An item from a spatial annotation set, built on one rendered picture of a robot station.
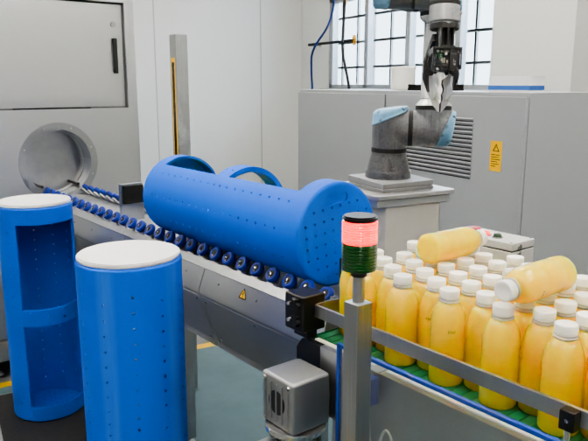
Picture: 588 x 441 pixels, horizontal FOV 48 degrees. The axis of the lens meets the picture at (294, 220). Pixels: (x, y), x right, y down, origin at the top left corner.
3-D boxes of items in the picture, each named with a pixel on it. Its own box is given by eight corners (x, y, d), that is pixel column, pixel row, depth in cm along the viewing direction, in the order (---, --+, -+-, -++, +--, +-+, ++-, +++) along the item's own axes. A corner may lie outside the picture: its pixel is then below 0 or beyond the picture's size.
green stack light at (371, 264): (359, 262, 123) (360, 236, 122) (384, 269, 118) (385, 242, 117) (333, 268, 119) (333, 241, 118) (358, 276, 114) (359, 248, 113)
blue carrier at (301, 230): (214, 220, 255) (206, 148, 248) (378, 269, 188) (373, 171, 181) (148, 239, 239) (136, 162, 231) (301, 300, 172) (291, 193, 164)
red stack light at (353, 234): (360, 236, 122) (360, 215, 121) (385, 242, 117) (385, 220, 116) (333, 241, 118) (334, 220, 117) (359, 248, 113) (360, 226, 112)
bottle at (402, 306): (383, 367, 140) (386, 286, 136) (383, 353, 146) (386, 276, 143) (416, 368, 139) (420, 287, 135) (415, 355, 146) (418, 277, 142)
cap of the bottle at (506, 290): (496, 291, 120) (490, 293, 119) (504, 274, 118) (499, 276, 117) (513, 304, 117) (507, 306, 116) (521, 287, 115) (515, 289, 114)
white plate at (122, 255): (192, 257, 174) (192, 262, 174) (165, 236, 199) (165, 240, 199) (83, 269, 163) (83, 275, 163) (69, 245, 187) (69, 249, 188)
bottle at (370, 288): (340, 339, 154) (341, 267, 151) (367, 336, 156) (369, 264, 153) (352, 351, 148) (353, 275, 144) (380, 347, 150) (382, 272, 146)
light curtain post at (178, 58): (192, 385, 332) (180, 35, 297) (198, 389, 327) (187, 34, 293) (181, 388, 328) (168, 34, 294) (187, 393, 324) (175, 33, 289)
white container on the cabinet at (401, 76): (404, 89, 424) (405, 66, 421) (420, 90, 410) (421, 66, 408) (384, 90, 417) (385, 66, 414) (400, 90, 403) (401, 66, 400)
